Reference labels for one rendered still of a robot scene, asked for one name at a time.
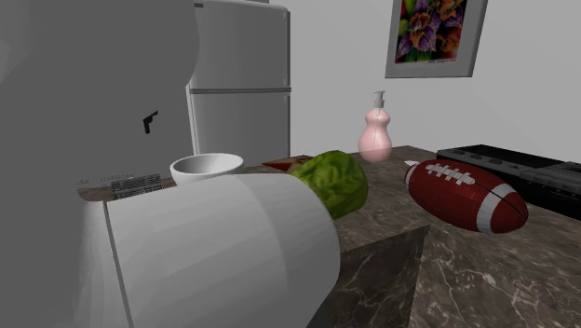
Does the pink soap dispenser bottle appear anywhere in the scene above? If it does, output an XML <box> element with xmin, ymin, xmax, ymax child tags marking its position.
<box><xmin>357</xmin><ymin>90</ymin><xmax>394</xmax><ymax>164</ymax></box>

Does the white bowl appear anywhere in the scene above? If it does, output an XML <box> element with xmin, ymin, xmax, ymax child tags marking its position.
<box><xmin>169</xmin><ymin>153</ymin><xmax>245</xmax><ymax>187</ymax></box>

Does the framed flower wall picture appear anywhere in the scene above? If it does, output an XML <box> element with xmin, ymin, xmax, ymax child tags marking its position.
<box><xmin>385</xmin><ymin>0</ymin><xmax>490</xmax><ymax>80</ymax></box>

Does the grey refrigerator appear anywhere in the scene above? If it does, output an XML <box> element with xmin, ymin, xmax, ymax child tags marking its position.
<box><xmin>184</xmin><ymin>0</ymin><xmax>292</xmax><ymax>168</ymax></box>

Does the green lettuce head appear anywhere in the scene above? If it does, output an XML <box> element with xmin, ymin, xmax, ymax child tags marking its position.
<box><xmin>289</xmin><ymin>150</ymin><xmax>371</xmax><ymax>222</ymax></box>

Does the flat red box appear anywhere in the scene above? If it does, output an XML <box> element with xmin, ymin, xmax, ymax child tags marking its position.
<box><xmin>261</xmin><ymin>155</ymin><xmax>315</xmax><ymax>173</ymax></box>

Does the red and white football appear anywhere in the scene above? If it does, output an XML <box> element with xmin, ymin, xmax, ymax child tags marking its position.
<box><xmin>403</xmin><ymin>157</ymin><xmax>531</xmax><ymax>235</ymax></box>

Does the black stove top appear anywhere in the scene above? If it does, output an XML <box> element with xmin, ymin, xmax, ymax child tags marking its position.
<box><xmin>436</xmin><ymin>143</ymin><xmax>581</xmax><ymax>223</ymax></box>

